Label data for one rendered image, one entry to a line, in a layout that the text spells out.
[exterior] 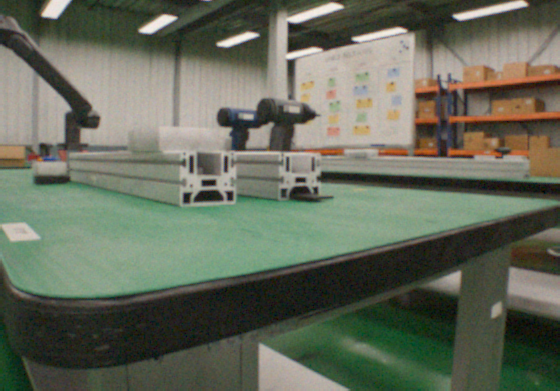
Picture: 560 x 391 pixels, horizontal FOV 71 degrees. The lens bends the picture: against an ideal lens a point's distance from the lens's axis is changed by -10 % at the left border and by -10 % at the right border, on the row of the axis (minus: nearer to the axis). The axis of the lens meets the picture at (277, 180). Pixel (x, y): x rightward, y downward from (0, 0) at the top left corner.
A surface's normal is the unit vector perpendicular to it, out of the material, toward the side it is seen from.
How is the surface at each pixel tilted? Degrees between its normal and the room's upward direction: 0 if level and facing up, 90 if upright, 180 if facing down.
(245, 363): 90
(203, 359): 90
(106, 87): 90
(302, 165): 90
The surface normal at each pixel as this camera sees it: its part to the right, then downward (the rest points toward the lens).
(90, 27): 0.64, 0.05
